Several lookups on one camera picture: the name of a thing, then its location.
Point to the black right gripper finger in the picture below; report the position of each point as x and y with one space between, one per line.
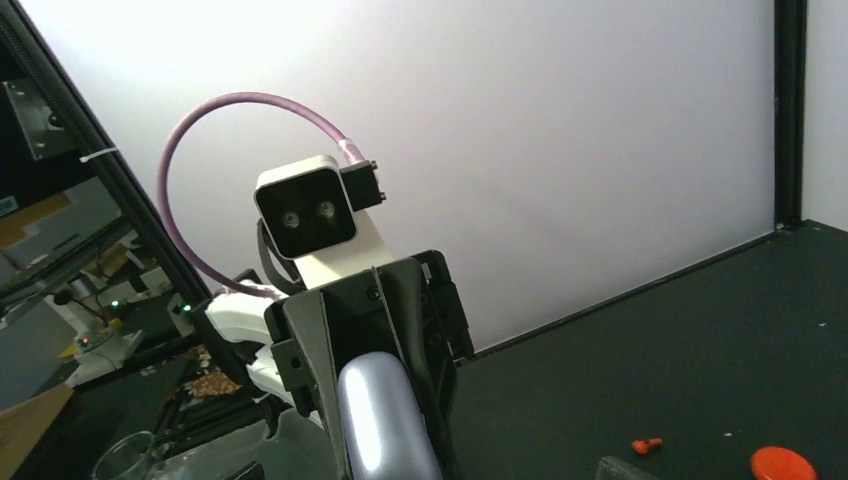
613 468

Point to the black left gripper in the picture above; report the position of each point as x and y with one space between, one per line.
409 308

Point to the lavender earbud charging case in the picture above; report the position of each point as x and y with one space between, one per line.
385 432

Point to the small orange plastic piece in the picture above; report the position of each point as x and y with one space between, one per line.
646 446

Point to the orange round bottle cap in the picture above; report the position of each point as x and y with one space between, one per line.
780 463

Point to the clear glass cup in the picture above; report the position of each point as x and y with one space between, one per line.
131 458

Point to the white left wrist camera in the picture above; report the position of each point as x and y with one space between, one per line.
313 226

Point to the black left rear frame post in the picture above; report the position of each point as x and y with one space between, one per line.
19 35

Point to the black frame post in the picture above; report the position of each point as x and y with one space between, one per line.
19 35
790 45

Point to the black right rear frame post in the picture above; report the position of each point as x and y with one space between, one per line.
790 45

